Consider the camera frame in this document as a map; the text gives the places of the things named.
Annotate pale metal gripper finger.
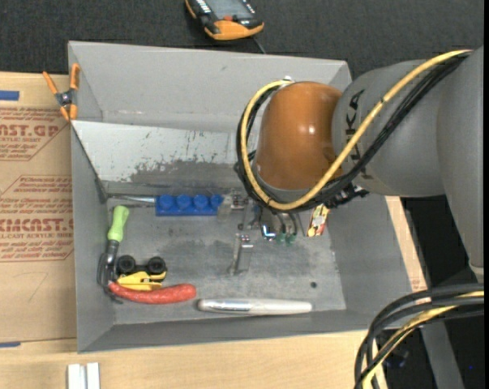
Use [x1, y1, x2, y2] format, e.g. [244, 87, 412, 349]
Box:
[217, 192, 250, 223]
[226, 233, 255, 276]

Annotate grey metal bin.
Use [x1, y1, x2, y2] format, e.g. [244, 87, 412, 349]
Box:
[67, 41, 416, 354]

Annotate blue studded toy brick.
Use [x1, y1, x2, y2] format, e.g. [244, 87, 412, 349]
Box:
[154, 194, 225, 217]

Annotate white and silver marker pen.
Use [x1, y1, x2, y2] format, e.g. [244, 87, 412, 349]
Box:
[197, 297, 313, 316]

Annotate red toy sausage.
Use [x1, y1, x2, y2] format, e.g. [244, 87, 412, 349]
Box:
[108, 282, 197, 306]

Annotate silver metal rod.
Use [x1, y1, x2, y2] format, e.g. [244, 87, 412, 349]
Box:
[104, 194, 157, 205]

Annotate yellow toy car black wheels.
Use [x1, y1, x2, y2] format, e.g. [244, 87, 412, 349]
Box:
[114, 255, 168, 292]

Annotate brown cardboard board red print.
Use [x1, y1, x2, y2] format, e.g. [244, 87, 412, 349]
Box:
[0, 71, 79, 350]

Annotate green-handled metal tool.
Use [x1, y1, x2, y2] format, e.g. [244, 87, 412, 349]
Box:
[97, 204, 131, 289]

